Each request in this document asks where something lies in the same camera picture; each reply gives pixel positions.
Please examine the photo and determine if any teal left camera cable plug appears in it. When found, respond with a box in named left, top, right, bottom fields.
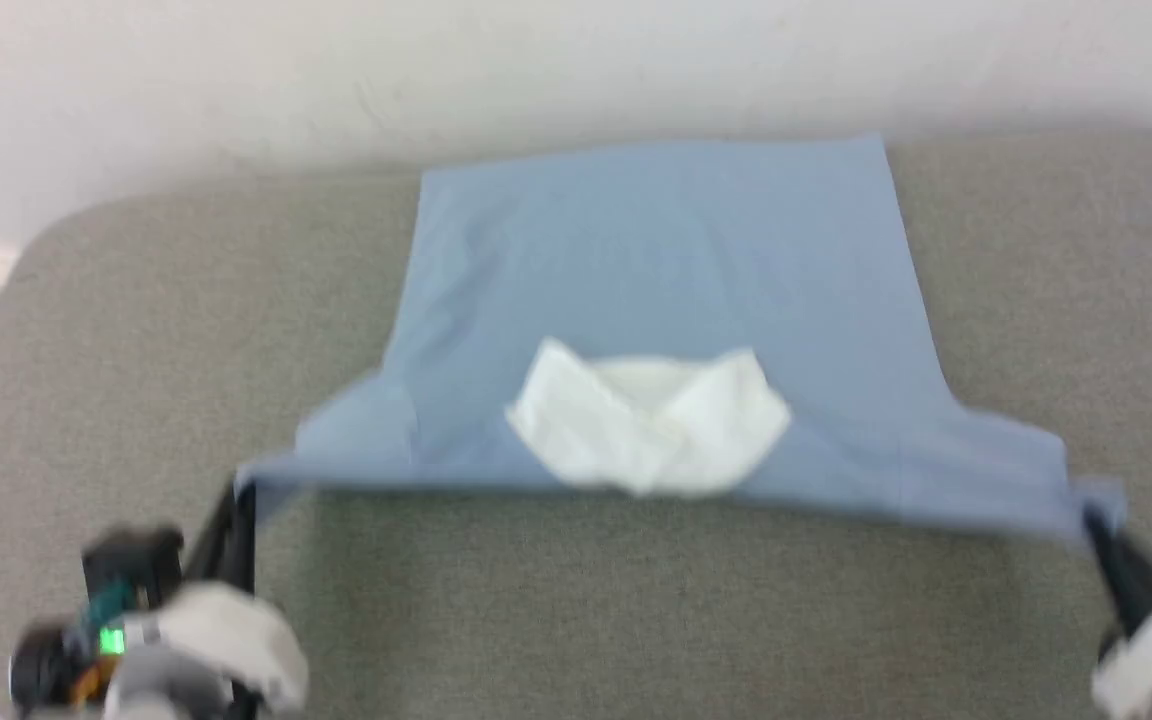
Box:
left=86, top=582, right=137, bottom=631

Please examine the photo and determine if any blue shirt with white collar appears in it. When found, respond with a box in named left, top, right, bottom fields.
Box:
left=234, top=134, right=1129, bottom=547

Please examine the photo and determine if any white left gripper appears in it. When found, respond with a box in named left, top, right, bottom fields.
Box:
left=149, top=480, right=309, bottom=713

